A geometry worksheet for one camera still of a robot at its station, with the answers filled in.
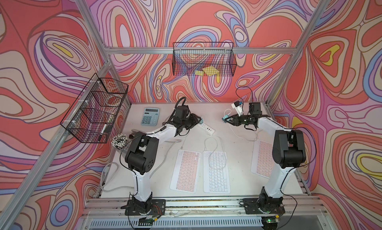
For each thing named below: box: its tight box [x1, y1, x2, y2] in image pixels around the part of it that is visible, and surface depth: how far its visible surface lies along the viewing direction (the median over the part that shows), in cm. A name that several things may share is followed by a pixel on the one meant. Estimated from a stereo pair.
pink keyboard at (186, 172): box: [169, 148, 202, 194], surface depth 87 cm
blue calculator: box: [140, 107, 160, 126], surface depth 110 cm
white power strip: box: [197, 120, 216, 136], surface depth 103 cm
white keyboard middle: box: [202, 150, 231, 194], surface depth 86 cm
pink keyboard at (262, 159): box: [250, 139, 274, 180], surface depth 90 cm
